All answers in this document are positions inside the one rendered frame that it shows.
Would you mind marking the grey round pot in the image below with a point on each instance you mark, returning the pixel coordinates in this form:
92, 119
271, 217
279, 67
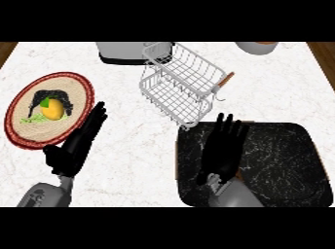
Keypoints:
257, 47

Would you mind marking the black marble tray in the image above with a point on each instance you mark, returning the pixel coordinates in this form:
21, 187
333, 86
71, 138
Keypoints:
279, 162

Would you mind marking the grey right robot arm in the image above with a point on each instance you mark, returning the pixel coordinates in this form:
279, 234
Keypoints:
237, 196

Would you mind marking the pale appliance with dark base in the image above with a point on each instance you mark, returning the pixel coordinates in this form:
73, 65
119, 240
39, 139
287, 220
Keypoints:
124, 52

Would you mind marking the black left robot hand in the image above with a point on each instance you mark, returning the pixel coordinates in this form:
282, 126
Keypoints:
79, 142

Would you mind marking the round woven red-rimmed placemat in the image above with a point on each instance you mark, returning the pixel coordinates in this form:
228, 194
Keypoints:
24, 129

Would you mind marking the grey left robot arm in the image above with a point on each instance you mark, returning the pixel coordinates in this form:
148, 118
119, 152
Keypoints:
45, 194

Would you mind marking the green leafy garnish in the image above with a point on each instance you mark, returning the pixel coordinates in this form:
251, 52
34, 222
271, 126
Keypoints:
34, 119

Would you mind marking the yellow orange fruit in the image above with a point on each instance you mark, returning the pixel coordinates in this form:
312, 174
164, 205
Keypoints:
54, 109

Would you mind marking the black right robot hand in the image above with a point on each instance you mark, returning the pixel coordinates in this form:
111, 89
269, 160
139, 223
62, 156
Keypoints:
225, 150

